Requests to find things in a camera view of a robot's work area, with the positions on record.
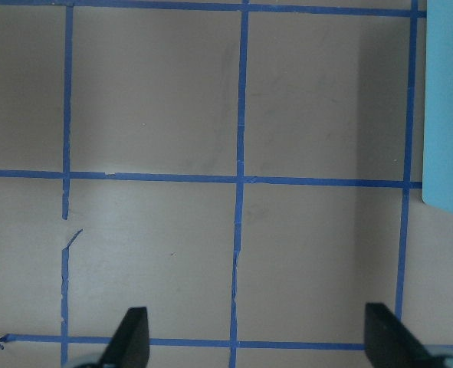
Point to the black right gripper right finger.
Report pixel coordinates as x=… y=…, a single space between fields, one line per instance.
x=388 y=343

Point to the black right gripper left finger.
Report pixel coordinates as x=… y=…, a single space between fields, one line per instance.
x=129 y=346

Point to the light blue plastic bin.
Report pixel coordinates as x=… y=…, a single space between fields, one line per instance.
x=437 y=173

